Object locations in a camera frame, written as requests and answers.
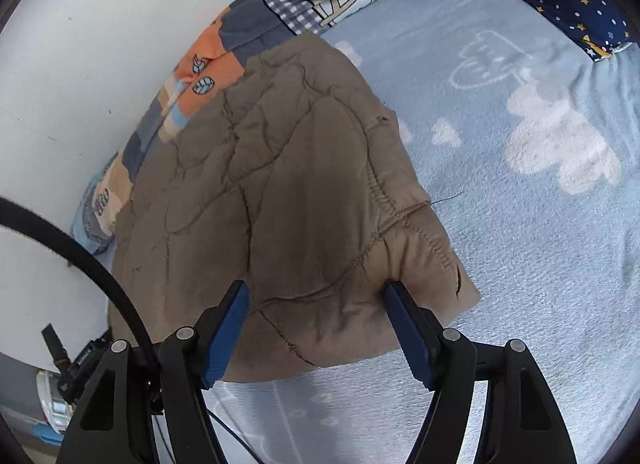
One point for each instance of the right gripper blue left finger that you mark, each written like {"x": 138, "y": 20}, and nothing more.
{"x": 113, "y": 420}

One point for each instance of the patchwork rolled blanket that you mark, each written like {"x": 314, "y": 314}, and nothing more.
{"x": 217, "y": 59}

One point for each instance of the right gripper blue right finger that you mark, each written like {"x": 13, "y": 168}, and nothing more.
{"x": 522, "y": 422}

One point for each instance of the light blue cloud bedsheet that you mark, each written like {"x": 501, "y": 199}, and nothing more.
{"x": 530, "y": 152}

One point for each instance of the brown puffer jacket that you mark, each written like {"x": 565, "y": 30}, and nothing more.
{"x": 294, "y": 180}

